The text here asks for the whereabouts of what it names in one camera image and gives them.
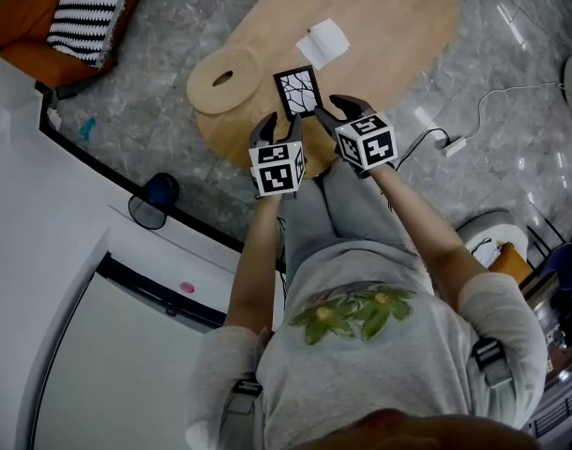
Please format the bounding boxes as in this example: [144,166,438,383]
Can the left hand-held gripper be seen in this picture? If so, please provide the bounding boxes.
[248,112,307,201]

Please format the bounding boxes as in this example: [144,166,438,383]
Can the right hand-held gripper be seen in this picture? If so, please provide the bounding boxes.
[312,94,399,182]

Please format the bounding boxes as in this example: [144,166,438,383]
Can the black framed patterned tile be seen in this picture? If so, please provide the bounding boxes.
[272,64,324,122]

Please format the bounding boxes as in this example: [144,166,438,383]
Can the person's right forearm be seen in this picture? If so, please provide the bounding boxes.
[369,164,489,313]

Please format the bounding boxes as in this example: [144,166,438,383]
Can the person's left forearm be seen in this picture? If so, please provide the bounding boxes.
[224,194,282,335]

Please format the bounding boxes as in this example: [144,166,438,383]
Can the wooden coffee table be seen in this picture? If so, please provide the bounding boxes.
[191,0,460,180]

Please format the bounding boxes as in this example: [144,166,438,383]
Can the round wooden tissue box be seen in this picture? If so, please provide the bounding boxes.
[186,47,264,115]

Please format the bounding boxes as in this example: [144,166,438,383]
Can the white folded paper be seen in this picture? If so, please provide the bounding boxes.
[294,17,352,71]

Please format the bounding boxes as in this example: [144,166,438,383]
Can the person's grey trousers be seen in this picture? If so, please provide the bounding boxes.
[278,157,421,290]

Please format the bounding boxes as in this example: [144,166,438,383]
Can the white power strip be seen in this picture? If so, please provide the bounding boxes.
[438,134,469,158]

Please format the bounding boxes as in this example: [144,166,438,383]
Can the black mesh wastebasket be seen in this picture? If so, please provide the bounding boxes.
[128,172,181,231]

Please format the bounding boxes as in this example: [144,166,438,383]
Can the grey round stool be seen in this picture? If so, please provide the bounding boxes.
[456,209,531,271]

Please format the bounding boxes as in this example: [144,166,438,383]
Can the white printed bag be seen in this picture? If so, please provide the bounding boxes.
[471,239,503,269]

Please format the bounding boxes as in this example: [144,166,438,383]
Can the black white striped cushion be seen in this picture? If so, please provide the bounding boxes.
[45,0,142,68]

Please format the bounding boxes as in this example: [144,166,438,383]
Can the person's grey flowered sweatshirt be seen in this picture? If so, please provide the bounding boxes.
[185,239,549,450]

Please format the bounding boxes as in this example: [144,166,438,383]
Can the blue chair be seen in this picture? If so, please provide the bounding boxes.
[538,243,572,299]

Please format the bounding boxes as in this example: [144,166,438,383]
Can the orange sofa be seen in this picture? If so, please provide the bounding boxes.
[0,0,156,88]

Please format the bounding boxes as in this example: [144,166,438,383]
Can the dark metal rack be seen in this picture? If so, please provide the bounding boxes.
[519,269,572,440]

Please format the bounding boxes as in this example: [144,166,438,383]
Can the black power cable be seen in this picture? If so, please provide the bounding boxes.
[396,127,451,171]

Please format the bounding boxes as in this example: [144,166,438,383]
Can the white power cable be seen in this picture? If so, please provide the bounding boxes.
[463,81,566,143]

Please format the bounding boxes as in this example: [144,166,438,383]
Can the grey harness strap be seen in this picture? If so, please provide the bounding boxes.
[471,337,515,388]
[219,377,263,416]

